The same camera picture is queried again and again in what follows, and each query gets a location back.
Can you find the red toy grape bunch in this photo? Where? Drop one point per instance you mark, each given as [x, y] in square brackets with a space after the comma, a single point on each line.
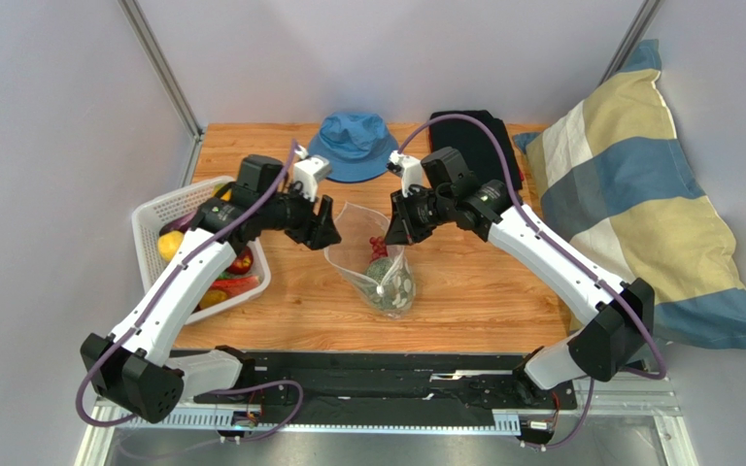
[379, 248]

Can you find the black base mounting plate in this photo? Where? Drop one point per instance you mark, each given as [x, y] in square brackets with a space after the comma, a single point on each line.
[402, 389]

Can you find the clear dotted zip top bag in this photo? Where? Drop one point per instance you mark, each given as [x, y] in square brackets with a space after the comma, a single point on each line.
[351, 257]

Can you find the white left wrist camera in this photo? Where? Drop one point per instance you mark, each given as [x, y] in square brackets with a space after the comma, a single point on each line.
[307, 172]

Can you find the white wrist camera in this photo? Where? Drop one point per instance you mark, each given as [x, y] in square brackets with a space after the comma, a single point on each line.
[408, 169]
[307, 172]

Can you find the yellow green toy mango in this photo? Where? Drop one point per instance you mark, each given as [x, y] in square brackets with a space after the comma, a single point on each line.
[223, 191]

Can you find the black folded cloth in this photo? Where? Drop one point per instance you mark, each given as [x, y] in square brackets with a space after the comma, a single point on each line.
[475, 146]

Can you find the yellow toy lemon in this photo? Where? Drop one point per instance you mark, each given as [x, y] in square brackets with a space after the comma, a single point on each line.
[169, 244]

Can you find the aluminium frame rail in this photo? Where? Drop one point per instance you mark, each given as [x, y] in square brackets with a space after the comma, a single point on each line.
[138, 21]

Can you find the red toy tomato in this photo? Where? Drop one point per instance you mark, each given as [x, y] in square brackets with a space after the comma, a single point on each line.
[243, 263]

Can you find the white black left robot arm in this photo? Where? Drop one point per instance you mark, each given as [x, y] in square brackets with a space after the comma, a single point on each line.
[132, 366]

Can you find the green netted toy melon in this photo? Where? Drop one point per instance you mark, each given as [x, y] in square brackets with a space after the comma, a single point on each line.
[393, 289]

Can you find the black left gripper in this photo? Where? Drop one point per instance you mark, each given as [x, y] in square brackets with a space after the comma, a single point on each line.
[314, 231]

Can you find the purple toy eggplant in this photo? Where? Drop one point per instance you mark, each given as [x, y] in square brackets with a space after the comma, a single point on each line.
[180, 224]

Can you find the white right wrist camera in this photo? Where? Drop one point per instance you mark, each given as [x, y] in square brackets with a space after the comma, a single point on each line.
[408, 169]

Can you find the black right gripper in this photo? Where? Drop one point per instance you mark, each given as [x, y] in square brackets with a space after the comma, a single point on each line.
[409, 212]

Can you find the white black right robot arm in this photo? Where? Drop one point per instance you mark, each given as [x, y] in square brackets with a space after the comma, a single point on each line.
[617, 317]

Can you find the striped blue yellow pillow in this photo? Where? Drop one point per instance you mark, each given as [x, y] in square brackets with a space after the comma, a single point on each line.
[613, 181]

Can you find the blue bucket hat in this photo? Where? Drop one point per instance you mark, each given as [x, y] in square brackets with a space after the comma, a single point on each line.
[356, 145]

